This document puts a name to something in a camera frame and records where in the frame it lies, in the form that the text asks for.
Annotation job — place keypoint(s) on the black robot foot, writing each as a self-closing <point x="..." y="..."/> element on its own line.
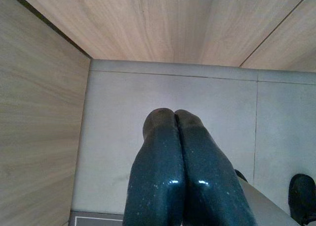
<point x="302" y="198"/>

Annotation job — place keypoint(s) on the grey floor mat white border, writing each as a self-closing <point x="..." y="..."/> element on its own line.
<point x="98" y="222"/>

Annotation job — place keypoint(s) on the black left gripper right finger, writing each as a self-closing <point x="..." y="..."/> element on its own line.
<point x="212" y="186"/>

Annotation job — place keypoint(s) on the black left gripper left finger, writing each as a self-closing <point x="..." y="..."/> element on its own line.
<point x="155" y="181"/>

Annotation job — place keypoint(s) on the wood sink cabinet door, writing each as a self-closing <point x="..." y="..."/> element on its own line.
<point x="160" y="23"/>
<point x="291" y="43"/>

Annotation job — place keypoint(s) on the wood cabinet side panel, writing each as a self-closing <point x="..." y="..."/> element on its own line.
<point x="37" y="124"/>

